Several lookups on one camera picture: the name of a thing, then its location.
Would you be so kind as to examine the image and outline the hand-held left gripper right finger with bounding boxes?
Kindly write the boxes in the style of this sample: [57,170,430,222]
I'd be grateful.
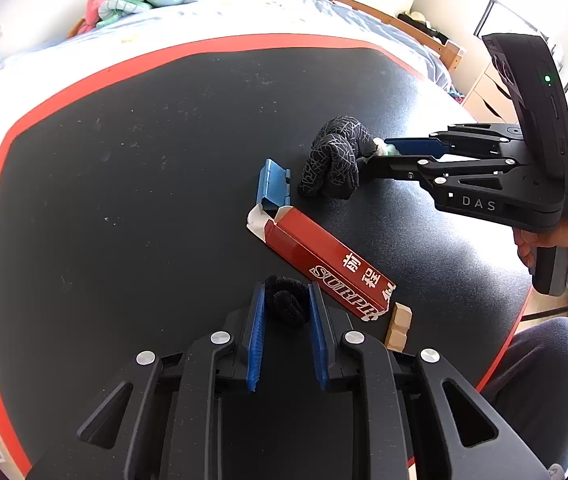
[309,282,553,480]

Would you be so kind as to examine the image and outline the red cardboard box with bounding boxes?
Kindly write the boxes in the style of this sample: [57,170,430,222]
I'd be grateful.
[246,204,398,322]

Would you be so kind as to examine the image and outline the striped green plush toy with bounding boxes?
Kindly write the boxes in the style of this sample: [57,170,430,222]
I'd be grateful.
[95,0,154,29]

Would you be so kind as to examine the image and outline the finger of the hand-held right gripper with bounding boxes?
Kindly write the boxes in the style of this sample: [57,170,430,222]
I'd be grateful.
[384,123,525,161]
[363,155,517,196]

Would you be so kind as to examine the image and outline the white drawer cabinet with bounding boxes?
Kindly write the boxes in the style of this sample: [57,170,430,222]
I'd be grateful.
[461,66,526,127]

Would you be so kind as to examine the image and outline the dark clothes pile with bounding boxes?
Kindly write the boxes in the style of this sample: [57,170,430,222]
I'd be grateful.
[396,9,451,45]

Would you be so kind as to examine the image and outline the wooden bed frame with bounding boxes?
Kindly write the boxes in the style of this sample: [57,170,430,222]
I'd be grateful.
[304,0,467,72]

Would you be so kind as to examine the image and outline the window frame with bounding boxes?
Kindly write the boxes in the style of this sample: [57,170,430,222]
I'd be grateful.
[473,0,568,92]

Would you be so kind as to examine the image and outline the black patterned sock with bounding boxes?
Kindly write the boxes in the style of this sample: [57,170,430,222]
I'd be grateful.
[297,115,378,200]

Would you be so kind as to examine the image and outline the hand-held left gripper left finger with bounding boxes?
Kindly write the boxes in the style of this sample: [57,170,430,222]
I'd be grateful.
[26,281,267,480]

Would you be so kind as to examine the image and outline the bed with light blue sheet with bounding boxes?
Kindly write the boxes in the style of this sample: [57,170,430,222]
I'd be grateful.
[0,0,454,216]

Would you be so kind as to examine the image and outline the black fuzzy hair tie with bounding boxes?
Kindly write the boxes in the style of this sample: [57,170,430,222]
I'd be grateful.
[264,275,313,325]

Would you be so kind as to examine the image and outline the white tissue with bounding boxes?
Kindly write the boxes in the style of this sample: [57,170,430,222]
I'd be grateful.
[370,137,398,159]

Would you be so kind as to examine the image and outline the person's grey trouser legs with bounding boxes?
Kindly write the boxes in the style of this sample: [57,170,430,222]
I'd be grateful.
[480,317,568,472]

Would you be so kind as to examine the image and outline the small wooden block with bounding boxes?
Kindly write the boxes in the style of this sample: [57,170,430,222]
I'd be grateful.
[383,302,414,352]

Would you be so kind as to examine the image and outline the pink plush toy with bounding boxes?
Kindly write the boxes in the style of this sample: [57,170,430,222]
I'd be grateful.
[75,0,126,32]

